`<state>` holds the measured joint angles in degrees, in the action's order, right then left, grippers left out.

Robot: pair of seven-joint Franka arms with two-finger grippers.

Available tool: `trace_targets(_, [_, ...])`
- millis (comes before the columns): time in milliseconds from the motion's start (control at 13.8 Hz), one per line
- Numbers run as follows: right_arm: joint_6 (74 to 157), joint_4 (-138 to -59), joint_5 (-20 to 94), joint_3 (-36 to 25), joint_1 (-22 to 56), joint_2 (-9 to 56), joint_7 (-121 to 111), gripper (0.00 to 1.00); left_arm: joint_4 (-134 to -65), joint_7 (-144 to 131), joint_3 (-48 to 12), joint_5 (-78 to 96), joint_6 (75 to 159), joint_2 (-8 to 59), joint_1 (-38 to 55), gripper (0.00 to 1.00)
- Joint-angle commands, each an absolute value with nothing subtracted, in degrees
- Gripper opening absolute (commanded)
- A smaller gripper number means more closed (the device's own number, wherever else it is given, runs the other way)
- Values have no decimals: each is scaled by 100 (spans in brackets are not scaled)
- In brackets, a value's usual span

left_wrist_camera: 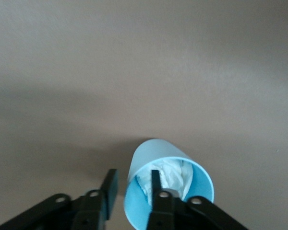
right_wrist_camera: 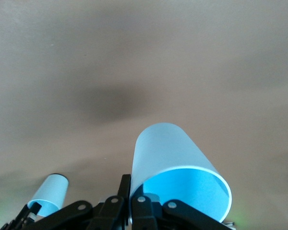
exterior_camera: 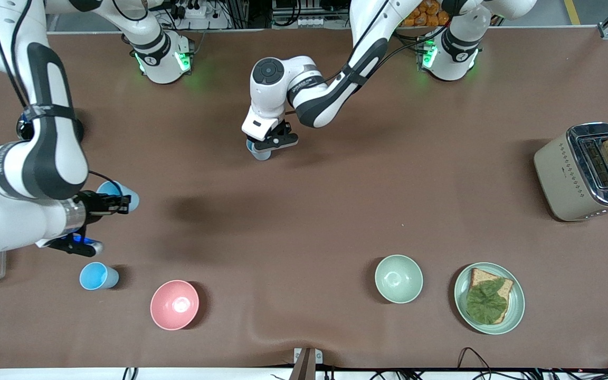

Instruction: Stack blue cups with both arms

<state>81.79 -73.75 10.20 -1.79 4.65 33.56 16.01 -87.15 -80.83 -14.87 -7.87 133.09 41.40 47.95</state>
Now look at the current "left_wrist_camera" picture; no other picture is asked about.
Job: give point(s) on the crumpled white tissue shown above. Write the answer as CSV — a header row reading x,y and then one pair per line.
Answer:
x,y
172,175

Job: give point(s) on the blue plastic cup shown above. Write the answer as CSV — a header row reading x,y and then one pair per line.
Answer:
x,y
153,153

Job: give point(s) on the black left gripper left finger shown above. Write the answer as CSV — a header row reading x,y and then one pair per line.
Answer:
x,y
69,210

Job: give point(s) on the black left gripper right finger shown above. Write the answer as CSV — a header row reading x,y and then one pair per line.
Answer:
x,y
168,210

